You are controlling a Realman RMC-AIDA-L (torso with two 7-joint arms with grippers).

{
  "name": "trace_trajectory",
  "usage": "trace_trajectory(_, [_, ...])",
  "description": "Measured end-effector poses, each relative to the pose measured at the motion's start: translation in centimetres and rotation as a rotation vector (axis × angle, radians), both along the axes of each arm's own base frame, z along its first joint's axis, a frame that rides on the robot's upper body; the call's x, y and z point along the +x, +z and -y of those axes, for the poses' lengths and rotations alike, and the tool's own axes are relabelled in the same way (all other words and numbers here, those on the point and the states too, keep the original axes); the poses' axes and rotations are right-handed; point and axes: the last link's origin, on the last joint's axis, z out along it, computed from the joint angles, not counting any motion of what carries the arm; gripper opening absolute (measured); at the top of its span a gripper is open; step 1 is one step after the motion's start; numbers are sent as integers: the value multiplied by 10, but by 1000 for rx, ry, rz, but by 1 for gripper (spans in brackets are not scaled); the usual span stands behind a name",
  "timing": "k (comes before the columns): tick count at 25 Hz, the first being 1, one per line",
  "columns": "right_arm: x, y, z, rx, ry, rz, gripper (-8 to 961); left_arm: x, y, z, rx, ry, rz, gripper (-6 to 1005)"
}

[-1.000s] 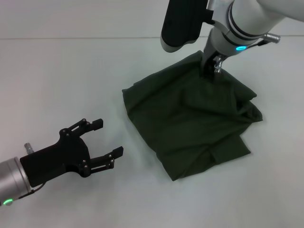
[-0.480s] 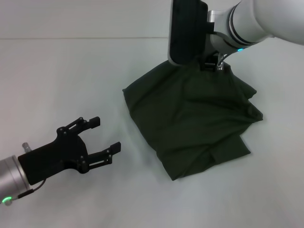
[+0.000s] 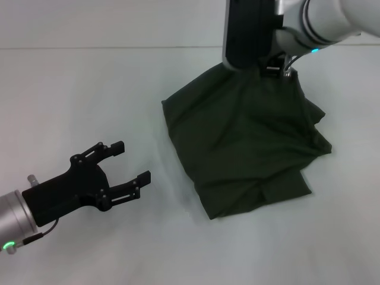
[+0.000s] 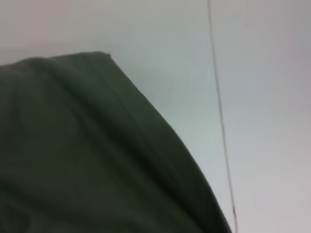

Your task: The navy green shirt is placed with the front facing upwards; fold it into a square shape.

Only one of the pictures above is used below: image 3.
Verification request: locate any silver cable connector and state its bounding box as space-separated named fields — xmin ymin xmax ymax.
xmin=5 ymin=233 xmax=45 ymax=255
xmin=281 ymin=59 xmax=293 ymax=78

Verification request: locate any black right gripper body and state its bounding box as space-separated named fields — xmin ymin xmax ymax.
xmin=258 ymin=52 xmax=286 ymax=78

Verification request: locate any silver right cable connector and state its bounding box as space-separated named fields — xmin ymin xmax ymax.
xmin=281 ymin=59 xmax=293 ymax=78

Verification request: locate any dark green FREE t-shirt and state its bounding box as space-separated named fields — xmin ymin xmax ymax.
xmin=161 ymin=64 xmax=333 ymax=221

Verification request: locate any dark left gripper cable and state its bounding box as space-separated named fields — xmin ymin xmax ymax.
xmin=41 ymin=218 xmax=59 ymax=238

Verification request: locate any thin right gripper cable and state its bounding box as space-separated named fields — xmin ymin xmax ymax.
xmin=286 ymin=53 xmax=300 ymax=71

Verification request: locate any silver left cable connector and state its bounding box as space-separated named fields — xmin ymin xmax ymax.
xmin=5 ymin=233 xmax=45 ymax=255

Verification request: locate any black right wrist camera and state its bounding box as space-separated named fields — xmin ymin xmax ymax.
xmin=222 ymin=0 xmax=284 ymax=72

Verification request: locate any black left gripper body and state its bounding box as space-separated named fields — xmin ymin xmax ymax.
xmin=22 ymin=153 xmax=111 ymax=229

